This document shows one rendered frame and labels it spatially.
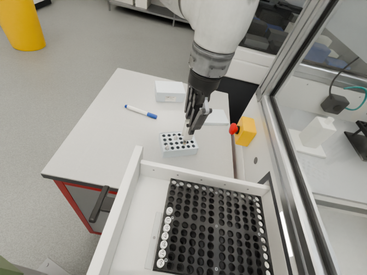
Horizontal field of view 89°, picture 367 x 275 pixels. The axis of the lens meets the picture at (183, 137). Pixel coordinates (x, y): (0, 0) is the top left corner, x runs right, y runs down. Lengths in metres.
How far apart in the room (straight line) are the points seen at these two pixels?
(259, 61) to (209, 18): 0.71
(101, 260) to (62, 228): 1.05
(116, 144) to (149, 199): 0.26
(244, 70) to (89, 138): 0.79
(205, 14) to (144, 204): 0.41
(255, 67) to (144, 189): 0.82
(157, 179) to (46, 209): 1.06
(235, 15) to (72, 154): 0.57
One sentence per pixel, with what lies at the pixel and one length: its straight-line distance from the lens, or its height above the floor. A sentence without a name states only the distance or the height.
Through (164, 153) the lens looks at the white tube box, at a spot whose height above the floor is 0.79.
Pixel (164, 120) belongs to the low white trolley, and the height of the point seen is 0.76.
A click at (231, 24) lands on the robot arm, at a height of 1.20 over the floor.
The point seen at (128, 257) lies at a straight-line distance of 0.46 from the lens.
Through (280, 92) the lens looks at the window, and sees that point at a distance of 0.61.
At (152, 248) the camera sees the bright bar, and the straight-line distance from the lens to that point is 0.45.
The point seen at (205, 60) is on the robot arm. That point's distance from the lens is 0.40.
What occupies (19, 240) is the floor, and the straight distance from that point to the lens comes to 1.48.
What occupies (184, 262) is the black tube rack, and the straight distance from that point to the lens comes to 0.40.
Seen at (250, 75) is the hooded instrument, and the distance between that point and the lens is 1.08.
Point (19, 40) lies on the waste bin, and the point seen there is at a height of 0.13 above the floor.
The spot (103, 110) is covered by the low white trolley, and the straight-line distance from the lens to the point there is 0.80.
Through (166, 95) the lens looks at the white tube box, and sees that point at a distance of 0.83.
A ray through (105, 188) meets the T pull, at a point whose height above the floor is 0.91.
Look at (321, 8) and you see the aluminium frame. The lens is 0.59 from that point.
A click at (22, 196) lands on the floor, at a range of 1.59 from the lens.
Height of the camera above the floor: 1.29
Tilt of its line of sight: 48 degrees down
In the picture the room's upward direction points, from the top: 16 degrees clockwise
